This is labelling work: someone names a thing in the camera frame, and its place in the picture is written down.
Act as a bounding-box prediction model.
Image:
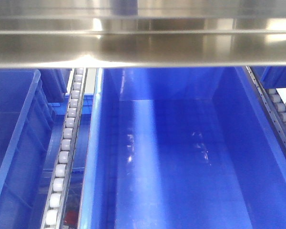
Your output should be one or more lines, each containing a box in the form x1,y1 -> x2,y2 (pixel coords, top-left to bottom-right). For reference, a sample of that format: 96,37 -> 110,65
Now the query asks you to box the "right stainless steel shelf rack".
0,0 -> 286,68

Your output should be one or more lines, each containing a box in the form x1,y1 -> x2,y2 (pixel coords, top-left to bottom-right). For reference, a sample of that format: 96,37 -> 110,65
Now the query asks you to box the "large blue target bin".
79,67 -> 286,229

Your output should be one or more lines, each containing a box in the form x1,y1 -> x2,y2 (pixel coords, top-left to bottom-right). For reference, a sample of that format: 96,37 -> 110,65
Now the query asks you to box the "blue bin behind neighbour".
39,68 -> 71,103

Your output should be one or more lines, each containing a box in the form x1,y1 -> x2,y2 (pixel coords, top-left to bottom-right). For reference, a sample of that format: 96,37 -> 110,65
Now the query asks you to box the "blue bin left neighbour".
0,69 -> 55,229

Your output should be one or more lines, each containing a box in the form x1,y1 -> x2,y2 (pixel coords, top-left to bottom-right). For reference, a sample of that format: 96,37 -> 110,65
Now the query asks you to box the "white roller track left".
40,68 -> 87,229

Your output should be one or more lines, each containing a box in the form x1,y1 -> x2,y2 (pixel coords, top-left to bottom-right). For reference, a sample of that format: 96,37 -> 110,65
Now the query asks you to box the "white roller track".
245,66 -> 286,144
40,68 -> 87,229

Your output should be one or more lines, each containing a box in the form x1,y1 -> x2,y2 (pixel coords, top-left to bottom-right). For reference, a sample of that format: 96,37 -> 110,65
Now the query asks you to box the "white roller track right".
245,66 -> 286,144

